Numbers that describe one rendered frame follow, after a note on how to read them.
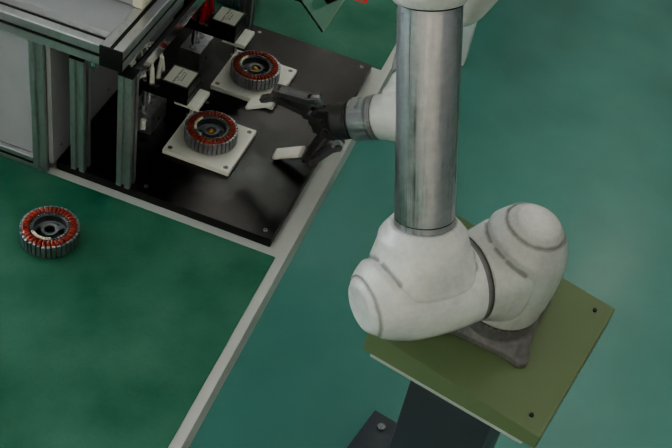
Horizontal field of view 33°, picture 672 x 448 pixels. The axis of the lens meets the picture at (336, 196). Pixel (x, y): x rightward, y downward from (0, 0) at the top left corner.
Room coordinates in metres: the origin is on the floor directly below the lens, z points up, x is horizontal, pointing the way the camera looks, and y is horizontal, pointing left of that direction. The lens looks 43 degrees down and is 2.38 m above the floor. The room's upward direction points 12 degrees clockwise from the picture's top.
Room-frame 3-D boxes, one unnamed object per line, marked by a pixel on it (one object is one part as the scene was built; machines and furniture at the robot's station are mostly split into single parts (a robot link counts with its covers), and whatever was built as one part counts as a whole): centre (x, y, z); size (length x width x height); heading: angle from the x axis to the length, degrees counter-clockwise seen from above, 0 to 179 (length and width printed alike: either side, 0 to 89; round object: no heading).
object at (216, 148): (1.79, 0.28, 0.80); 0.11 x 0.11 x 0.04
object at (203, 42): (2.05, 0.38, 0.80); 0.07 x 0.05 x 0.06; 168
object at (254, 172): (1.91, 0.27, 0.76); 0.64 x 0.47 x 0.02; 168
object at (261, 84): (2.02, 0.23, 0.80); 0.11 x 0.11 x 0.04
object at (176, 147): (1.79, 0.28, 0.78); 0.15 x 0.15 x 0.01; 78
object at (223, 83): (2.02, 0.23, 0.78); 0.15 x 0.15 x 0.01; 78
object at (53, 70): (1.96, 0.51, 0.92); 0.66 x 0.01 x 0.30; 168
